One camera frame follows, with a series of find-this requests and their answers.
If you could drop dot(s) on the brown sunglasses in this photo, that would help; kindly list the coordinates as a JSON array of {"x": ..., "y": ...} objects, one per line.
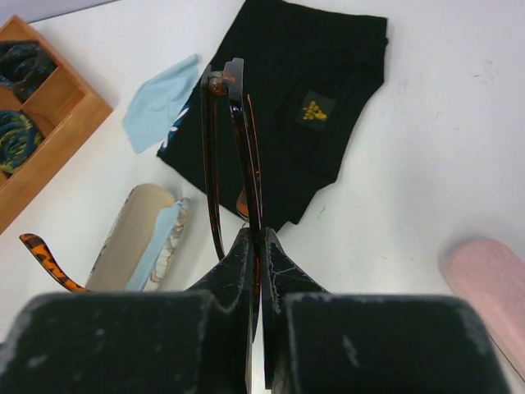
[{"x": 228, "y": 82}]

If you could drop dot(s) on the black folded cloth pouch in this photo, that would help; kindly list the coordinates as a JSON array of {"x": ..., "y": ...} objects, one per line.
[{"x": 309, "y": 74}]

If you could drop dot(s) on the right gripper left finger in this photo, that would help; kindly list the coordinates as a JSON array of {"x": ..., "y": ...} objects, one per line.
[{"x": 193, "y": 341}]

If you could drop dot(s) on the light blue cleaning cloth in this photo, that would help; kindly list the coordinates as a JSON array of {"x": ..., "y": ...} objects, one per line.
[{"x": 157, "y": 258}]

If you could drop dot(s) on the pink glasses case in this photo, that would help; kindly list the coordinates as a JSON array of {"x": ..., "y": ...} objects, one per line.
[{"x": 490, "y": 277}]

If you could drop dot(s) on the rolled black belt top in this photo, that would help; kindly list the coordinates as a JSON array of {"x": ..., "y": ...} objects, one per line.
[{"x": 25, "y": 65}]

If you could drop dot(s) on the rolled blue yellow belt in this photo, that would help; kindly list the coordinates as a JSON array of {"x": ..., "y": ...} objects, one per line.
[{"x": 20, "y": 137}]

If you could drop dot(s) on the wooden compartment tray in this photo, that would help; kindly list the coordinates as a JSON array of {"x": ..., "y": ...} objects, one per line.
[{"x": 66, "y": 110}]

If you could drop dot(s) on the crumpled light blue cloth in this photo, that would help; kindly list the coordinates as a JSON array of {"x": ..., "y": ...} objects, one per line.
[{"x": 158, "y": 103}]

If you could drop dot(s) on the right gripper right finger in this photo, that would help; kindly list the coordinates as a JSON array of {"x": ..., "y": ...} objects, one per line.
[{"x": 320, "y": 342}]

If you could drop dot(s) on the marble pattern glasses case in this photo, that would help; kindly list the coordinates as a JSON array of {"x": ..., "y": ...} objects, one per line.
[{"x": 128, "y": 238}]

